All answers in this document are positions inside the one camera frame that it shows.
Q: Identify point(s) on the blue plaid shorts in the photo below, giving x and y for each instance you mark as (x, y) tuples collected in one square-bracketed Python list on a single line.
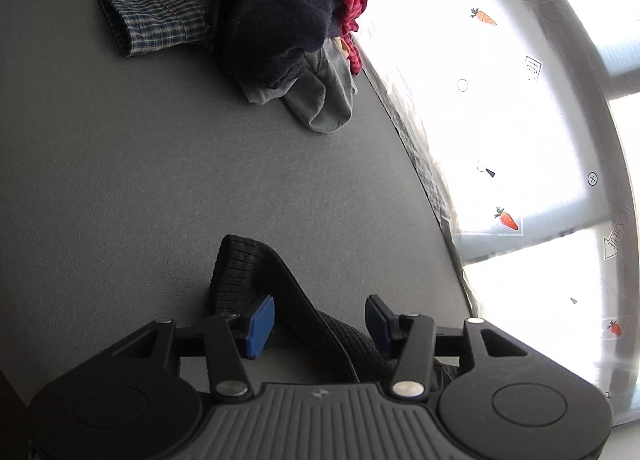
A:
[(150, 5)]

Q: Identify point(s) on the navy blue garment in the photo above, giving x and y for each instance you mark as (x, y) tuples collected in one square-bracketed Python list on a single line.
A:
[(280, 25)]

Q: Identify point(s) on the white printed plastic sheet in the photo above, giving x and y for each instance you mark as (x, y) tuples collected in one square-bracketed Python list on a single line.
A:
[(500, 115)]

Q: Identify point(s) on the black knit sweater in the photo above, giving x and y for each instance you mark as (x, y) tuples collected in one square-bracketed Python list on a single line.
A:
[(300, 300)]

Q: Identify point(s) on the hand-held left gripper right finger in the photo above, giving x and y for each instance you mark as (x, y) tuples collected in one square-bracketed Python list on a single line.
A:
[(377, 321)]

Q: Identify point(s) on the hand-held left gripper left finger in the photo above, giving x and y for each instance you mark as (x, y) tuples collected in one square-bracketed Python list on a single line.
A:
[(260, 325)]

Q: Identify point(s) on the grey garment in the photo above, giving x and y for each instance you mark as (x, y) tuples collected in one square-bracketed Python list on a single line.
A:
[(320, 100)]

